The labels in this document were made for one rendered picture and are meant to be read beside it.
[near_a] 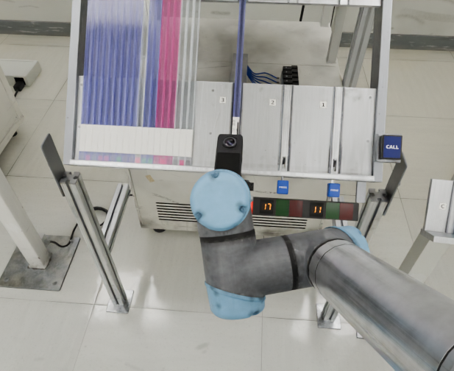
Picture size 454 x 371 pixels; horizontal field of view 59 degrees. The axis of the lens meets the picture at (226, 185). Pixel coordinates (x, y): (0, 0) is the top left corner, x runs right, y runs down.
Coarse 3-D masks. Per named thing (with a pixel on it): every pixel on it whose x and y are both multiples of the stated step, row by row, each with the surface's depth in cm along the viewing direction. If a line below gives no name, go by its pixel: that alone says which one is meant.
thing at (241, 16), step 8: (240, 0) 88; (240, 8) 88; (240, 16) 88; (240, 24) 88; (240, 32) 88; (240, 40) 88; (240, 48) 88; (240, 56) 88; (240, 64) 88; (240, 72) 88; (240, 80) 88; (240, 88) 88; (240, 96) 88
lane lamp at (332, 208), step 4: (328, 204) 89; (332, 204) 89; (336, 204) 89; (328, 208) 89; (332, 208) 89; (336, 208) 89; (328, 212) 89; (332, 212) 89; (336, 212) 89; (328, 216) 89; (332, 216) 89; (336, 216) 89
